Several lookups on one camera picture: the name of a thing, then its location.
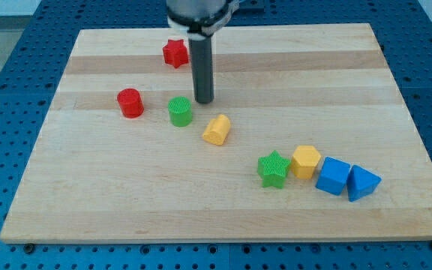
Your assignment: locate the wooden board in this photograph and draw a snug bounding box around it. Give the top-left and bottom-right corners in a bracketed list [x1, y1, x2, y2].
[0, 23, 432, 244]

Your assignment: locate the blue triangle block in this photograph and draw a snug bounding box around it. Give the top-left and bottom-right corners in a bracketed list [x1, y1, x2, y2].
[346, 165, 382, 202]

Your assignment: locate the green cylinder block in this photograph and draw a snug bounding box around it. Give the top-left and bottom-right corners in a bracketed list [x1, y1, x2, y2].
[168, 96, 193, 127]

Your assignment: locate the blue perforated table plate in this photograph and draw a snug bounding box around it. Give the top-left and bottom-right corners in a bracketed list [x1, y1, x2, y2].
[0, 0, 432, 269]

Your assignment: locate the red star block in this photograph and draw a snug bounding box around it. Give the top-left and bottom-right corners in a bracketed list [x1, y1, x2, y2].
[163, 39, 189, 68]

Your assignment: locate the red cylinder block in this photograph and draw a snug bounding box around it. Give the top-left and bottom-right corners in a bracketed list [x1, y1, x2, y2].
[116, 88, 144, 119]

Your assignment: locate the yellow hexagon block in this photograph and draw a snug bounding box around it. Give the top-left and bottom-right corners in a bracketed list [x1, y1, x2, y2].
[290, 145, 321, 180]

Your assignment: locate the yellow heart block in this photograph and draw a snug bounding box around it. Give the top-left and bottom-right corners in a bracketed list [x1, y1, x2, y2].
[202, 114, 231, 146]

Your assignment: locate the blue cube block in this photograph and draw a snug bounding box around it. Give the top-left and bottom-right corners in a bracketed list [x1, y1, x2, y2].
[316, 157, 351, 196]

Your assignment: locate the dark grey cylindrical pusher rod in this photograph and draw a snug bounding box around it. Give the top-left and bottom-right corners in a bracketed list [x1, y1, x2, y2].
[189, 37, 214, 104]

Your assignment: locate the green star block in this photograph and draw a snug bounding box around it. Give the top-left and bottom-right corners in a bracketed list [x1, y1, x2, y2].
[257, 151, 291, 189]

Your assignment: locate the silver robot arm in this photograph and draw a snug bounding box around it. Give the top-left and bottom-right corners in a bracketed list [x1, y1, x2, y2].
[166, 0, 240, 104]

